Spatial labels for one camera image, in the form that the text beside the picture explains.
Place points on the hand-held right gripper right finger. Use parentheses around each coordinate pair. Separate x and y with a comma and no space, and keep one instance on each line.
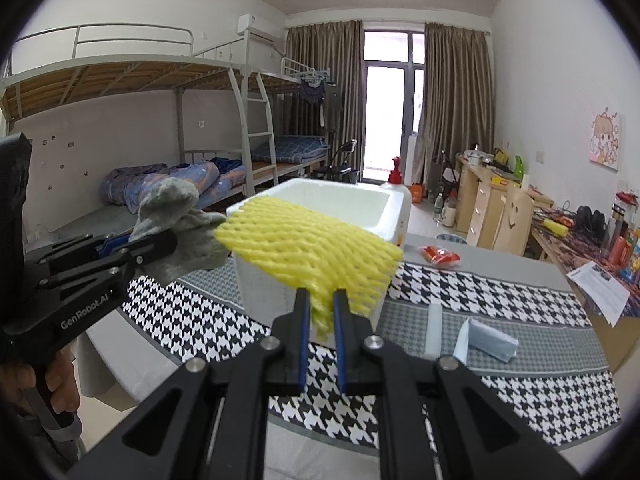
(340,355)

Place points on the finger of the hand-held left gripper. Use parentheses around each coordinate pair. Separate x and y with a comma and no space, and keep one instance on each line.
(150,247)
(75,249)

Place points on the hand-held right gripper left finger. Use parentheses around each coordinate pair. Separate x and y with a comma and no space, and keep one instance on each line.
(301,355)

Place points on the grey sock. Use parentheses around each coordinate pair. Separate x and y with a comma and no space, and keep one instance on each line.
(170,210)

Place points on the white foam strip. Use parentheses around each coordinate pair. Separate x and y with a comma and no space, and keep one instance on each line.
(435,330)

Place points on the yellow foam net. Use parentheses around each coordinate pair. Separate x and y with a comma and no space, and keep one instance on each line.
(310,245)

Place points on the blue face mask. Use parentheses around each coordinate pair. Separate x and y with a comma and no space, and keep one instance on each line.
(492,345)

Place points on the white foam box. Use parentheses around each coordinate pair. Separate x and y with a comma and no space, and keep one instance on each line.
(350,200)

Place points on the person's left hand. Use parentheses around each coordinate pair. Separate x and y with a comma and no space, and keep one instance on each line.
(62,385)

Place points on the blue orange quilt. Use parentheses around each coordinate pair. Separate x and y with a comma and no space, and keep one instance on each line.
(200,175)

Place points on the red snack packet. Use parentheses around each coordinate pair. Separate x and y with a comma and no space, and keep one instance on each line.
(440,255)

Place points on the white bunk bed ladder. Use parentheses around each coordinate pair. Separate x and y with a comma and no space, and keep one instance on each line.
(257,135)

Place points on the trash bin with blue liner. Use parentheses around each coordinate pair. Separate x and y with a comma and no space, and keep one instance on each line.
(452,238)

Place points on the houndstooth tablecloth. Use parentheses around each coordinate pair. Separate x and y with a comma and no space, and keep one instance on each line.
(500,400)

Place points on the blue plaid bedding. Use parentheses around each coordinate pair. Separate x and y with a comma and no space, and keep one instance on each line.
(292,149)

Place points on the metal bunk bed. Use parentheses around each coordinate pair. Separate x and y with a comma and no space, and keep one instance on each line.
(100,75)
(292,77)

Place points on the white jug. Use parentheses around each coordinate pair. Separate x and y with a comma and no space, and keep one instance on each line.
(449,214)

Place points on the orange bag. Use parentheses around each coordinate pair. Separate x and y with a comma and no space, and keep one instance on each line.
(418,194)

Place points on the white pump bottle red cap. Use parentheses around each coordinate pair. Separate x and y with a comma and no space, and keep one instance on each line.
(396,172)

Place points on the black folding chair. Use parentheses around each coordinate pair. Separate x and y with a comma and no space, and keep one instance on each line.
(342,160)

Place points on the wooden desk with drawers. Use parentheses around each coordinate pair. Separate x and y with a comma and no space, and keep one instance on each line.
(480,205)

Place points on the wooden chair with smiley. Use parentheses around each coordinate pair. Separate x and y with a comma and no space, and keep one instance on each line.
(515,225)

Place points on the dark hanging clothes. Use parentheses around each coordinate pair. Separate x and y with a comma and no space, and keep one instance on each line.
(315,97)

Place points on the white cooking pot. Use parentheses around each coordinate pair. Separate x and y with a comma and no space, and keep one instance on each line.
(477,156)

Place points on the brown curtain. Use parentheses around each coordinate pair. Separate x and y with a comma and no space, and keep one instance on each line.
(330,85)
(455,100)

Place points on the white air conditioner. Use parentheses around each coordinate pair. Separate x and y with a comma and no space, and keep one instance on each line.
(260,27)

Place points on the wooden desk with patterned cloth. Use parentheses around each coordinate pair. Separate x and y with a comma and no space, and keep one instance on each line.
(565,255)

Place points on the glass balcony door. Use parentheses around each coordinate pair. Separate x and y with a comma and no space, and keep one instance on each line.
(390,110)

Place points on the yellow sponge roll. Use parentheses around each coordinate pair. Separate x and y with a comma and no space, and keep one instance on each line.
(556,228)

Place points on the black yellow bag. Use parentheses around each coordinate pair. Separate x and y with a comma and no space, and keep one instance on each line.
(501,156)

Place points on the green spray bottle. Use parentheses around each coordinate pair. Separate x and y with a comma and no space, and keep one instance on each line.
(518,169)

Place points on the printed paper sheets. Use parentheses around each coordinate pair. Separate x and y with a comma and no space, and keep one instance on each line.
(600,290)

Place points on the black headphones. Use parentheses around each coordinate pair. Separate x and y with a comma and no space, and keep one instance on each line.
(591,220)

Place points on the group of bottles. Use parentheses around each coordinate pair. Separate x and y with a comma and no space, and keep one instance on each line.
(625,240)

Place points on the wall poster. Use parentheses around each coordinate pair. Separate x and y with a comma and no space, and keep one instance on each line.
(606,140)

